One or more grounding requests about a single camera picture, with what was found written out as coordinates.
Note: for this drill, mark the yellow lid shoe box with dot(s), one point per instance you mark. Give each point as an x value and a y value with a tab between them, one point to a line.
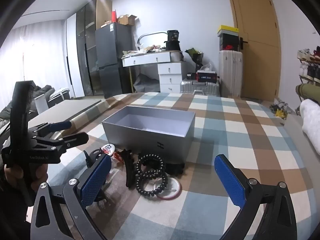
227	31

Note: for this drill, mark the dark cloth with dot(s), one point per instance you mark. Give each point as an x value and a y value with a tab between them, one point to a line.
43	90

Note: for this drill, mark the green rolled mat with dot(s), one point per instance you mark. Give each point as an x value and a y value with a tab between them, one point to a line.
308	92

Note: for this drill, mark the black red flat box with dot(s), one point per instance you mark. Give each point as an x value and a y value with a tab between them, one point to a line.
206	77

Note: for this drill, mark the grey cardboard box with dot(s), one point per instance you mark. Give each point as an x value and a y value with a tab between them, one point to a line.
150	140

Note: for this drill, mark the dark wrapped flower bouquet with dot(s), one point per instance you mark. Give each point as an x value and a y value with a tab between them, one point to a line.
196	57

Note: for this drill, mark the shoe rack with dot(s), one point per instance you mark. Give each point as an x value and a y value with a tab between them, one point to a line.
308	67

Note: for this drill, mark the white suitcase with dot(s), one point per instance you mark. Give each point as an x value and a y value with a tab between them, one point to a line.
230	75

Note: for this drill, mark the yellow shoes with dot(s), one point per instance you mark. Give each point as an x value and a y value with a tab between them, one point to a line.
280	112

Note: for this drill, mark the dark bag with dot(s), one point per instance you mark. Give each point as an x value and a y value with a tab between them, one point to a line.
146	83

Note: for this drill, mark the oval desk mirror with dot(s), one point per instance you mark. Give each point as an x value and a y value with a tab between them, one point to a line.
152	38

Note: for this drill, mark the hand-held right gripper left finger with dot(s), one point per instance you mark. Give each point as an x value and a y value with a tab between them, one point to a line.
96	177

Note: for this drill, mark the dark grey refrigerator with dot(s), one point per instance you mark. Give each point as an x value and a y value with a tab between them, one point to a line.
110	55

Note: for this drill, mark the plaid blanket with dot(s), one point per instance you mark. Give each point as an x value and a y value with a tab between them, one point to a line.
225	135

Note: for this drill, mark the wooden door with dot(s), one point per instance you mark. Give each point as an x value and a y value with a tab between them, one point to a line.
257	55

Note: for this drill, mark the white drawer cabinet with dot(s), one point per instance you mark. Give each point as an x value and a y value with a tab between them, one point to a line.
170	75

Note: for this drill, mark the red container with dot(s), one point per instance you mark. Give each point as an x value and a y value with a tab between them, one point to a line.
114	16

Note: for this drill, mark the round white pin badge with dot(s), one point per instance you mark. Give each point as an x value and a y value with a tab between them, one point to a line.
172	187

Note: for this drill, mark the white desk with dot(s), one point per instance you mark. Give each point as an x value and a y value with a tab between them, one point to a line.
150	58

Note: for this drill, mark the long black hair claw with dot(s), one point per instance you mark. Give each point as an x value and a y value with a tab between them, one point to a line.
128	172

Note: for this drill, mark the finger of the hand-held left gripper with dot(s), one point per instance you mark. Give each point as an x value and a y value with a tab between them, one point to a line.
75	140
60	125

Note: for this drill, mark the red white charm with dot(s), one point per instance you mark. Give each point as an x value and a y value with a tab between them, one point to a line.
108	148

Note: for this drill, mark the glass door wardrobe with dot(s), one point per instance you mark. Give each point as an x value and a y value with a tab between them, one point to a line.
86	55

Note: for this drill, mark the small black box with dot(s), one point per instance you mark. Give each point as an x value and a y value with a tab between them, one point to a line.
191	76

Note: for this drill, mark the flat cardboard sheet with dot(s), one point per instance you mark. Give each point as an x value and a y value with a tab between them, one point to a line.
103	12

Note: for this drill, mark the open cardboard box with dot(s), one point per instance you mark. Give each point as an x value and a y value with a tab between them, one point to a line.
126	20

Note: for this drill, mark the silver suitcase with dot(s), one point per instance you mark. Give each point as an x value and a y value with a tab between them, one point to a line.
200	87

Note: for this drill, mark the pile of desk clutter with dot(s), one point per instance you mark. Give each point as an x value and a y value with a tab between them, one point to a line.
147	50

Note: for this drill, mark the person's left hand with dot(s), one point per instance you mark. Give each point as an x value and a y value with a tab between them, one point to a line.
38	173

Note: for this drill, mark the black red shoe box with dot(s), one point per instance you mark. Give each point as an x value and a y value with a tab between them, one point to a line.
227	42

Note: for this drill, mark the person's left forearm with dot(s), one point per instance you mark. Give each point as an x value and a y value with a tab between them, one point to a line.
17	205

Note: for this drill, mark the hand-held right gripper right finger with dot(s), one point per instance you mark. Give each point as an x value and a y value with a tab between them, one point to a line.
230	180

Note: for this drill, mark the white plastic bag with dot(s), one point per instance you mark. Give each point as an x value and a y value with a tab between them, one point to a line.
206	68

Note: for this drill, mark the grey box lid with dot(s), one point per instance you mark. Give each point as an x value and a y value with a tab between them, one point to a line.
62	110

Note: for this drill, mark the black desk appliance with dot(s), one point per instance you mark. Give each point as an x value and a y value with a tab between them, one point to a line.
172	41

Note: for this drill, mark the white curtain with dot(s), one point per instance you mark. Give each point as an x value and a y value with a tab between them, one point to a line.
32	62

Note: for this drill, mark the small black hair clip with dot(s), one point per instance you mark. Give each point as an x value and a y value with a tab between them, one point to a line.
88	158

